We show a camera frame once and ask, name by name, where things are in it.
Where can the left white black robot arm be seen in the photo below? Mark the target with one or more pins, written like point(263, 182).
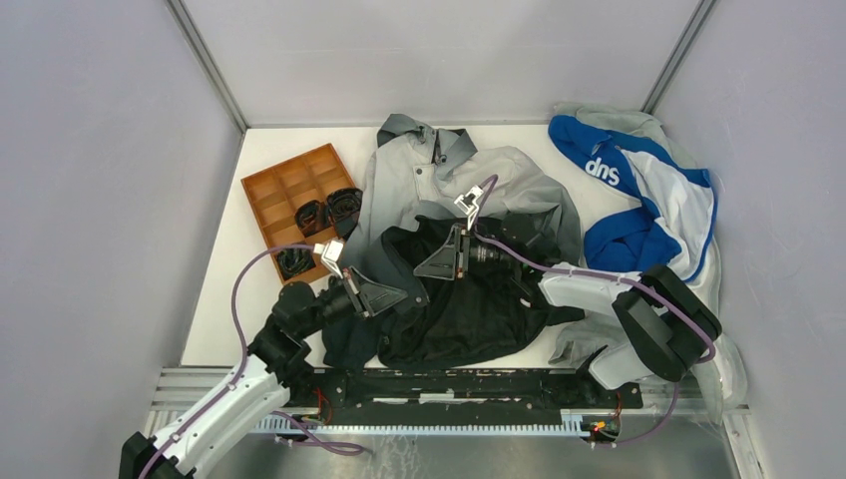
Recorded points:
point(273, 364)

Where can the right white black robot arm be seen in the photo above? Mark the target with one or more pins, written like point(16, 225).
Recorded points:
point(668, 329)

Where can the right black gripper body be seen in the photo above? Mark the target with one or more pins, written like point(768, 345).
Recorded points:
point(464, 257)

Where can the grey black zip jacket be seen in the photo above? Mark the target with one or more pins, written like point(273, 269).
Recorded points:
point(411, 182)

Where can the blue white jacket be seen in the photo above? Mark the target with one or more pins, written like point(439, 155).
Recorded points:
point(673, 217)

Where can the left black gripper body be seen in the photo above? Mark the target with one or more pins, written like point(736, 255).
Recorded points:
point(360, 309)

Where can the orange compartment tray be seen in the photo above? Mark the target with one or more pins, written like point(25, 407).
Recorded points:
point(275, 194)

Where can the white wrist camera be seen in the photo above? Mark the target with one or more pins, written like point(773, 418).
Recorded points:
point(469, 204)
point(329, 254)

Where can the white slotted cable duct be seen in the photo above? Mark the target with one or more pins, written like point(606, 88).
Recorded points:
point(569, 426)

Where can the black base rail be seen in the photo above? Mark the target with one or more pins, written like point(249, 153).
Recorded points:
point(455, 397)

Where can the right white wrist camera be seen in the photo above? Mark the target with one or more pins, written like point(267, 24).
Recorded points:
point(469, 204)

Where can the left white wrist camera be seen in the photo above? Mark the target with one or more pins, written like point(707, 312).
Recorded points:
point(329, 254)

